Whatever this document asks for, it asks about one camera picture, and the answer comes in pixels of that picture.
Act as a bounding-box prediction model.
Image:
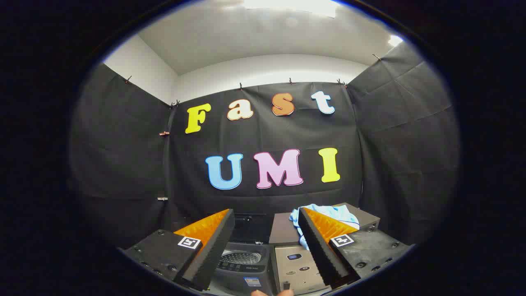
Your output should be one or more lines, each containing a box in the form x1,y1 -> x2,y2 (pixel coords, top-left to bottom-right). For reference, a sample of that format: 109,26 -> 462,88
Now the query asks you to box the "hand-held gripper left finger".
119,208 -> 236,291

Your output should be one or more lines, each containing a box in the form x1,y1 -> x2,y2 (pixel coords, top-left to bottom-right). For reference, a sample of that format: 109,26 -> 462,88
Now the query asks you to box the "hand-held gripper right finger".
298,207 -> 414,289

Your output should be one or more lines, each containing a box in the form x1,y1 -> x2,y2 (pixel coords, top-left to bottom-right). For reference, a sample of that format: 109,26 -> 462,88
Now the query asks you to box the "light blue button shirt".
289,203 -> 360,250

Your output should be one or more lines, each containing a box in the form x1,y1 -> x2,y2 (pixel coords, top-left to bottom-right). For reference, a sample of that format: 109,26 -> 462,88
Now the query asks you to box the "dark grey washing machine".
210,213 -> 277,296

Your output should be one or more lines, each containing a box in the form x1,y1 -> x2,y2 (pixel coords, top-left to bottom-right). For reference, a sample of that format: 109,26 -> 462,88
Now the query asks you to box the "dark washing machine lid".
229,213 -> 275,245

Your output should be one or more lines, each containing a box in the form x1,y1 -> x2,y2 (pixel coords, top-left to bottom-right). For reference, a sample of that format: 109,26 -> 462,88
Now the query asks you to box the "silver grey box appliance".
269,202 -> 381,296

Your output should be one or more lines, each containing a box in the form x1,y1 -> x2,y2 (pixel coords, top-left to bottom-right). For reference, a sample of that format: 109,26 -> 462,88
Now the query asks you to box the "black backdrop cloth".
69,41 -> 460,251

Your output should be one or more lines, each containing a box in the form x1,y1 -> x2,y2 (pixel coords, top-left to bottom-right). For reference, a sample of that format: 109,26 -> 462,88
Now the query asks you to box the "row of black clips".
125,53 -> 382,109

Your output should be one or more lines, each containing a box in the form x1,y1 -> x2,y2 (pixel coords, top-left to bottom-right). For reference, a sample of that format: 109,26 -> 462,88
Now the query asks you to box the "large ceiling light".
242,0 -> 338,18

